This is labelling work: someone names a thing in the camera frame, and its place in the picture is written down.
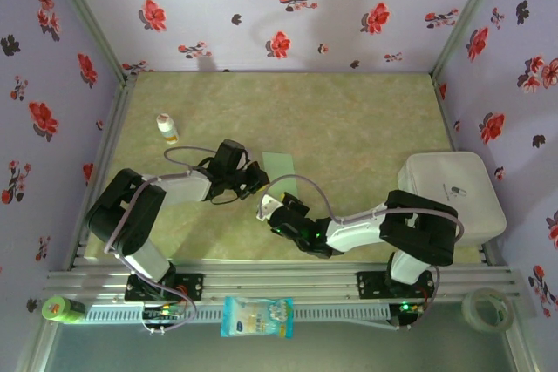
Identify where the light green paper sheet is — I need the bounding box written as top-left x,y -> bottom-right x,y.
262,152 -> 302,204

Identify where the small white pill bottle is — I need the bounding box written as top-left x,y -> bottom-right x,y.
155,113 -> 180,145

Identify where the blue wet wipes packet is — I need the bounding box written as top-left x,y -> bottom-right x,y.
220,295 -> 296,341

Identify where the white plastic medicine box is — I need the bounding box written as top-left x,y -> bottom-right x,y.
397,152 -> 507,247

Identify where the clear adhesive tape roll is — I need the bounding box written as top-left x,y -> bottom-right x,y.
461,287 -> 514,334

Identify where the grey right arm cable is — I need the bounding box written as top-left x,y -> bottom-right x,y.
256,174 -> 464,330

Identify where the thin black left gripper cable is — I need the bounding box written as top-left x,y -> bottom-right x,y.
208,191 -> 241,206

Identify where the long aluminium mounting rail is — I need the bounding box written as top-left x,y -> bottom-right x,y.
43,260 -> 524,303

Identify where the grey slotted cable duct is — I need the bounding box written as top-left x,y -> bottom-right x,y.
85,304 -> 391,325

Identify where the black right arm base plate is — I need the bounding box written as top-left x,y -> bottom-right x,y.
356,270 -> 437,301

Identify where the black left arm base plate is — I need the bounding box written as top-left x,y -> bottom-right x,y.
124,271 -> 205,303

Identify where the aluminium side rail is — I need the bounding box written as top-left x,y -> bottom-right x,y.
63,75 -> 139,271
431,73 -> 498,267

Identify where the small circuit board with wires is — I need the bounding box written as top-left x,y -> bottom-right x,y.
142,307 -> 184,321
398,301 -> 426,316

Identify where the aluminium frame post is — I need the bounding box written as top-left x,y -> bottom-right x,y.
430,0 -> 512,79
12,323 -> 60,372
41,0 -> 134,84
503,328 -> 540,372

